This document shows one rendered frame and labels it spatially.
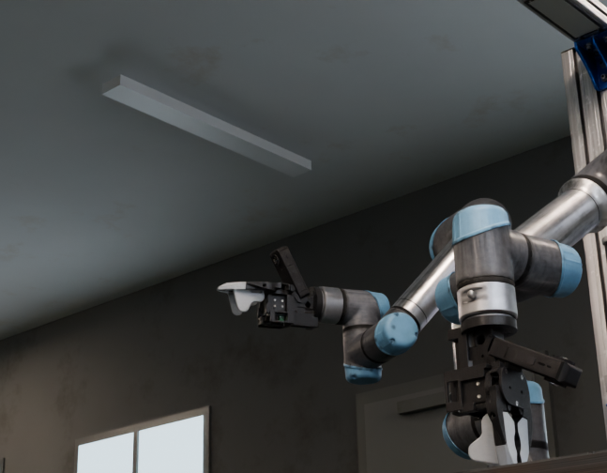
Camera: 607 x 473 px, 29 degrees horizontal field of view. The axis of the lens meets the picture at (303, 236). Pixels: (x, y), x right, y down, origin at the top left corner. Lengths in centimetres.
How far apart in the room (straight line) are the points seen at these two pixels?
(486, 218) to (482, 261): 6
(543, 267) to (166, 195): 483
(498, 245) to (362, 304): 91
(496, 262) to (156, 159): 446
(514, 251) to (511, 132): 423
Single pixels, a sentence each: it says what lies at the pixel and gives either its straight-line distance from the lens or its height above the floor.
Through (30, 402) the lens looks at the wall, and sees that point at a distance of 846.
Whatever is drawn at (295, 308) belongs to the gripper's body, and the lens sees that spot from 237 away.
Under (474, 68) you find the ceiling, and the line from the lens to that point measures 518.
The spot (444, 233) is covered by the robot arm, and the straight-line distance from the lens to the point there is 259.
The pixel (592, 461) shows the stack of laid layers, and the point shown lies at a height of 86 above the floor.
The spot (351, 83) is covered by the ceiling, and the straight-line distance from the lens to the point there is 521.
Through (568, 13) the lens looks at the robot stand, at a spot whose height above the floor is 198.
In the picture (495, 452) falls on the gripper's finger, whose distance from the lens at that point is 147.
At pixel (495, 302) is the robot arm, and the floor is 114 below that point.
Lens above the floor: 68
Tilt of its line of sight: 22 degrees up
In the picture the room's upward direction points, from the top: 1 degrees counter-clockwise
